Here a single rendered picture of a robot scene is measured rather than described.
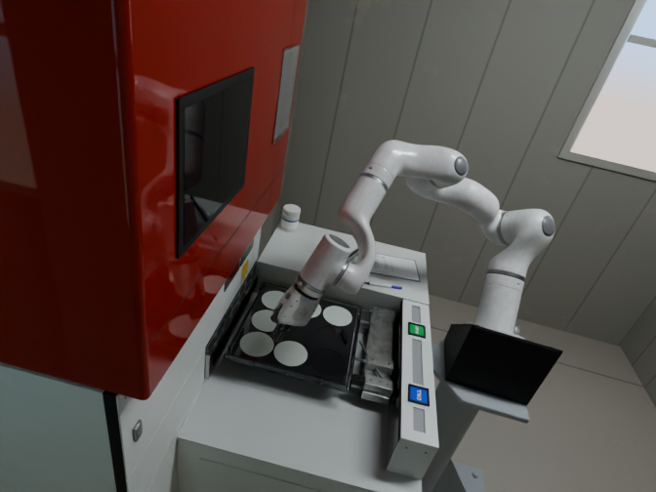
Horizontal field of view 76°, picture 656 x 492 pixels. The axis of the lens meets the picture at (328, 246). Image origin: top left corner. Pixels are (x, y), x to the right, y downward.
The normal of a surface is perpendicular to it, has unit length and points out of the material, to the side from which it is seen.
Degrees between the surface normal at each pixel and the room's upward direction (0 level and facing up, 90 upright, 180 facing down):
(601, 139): 90
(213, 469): 90
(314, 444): 0
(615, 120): 90
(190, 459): 90
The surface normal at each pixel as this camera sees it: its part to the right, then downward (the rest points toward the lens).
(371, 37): -0.20, 0.48
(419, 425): 0.18, -0.83
